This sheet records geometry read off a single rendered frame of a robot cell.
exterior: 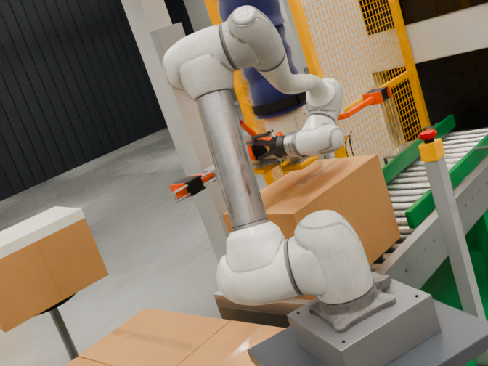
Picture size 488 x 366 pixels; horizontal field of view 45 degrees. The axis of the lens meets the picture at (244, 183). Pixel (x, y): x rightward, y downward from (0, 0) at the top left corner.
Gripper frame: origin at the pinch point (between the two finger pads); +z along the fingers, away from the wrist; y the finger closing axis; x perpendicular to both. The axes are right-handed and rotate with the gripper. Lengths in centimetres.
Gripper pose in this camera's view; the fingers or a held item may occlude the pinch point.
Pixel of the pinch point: (249, 151)
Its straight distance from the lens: 227.4
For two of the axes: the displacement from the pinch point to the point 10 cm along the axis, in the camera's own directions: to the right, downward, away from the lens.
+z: -7.2, 0.7, 6.9
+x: 6.2, -3.9, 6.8
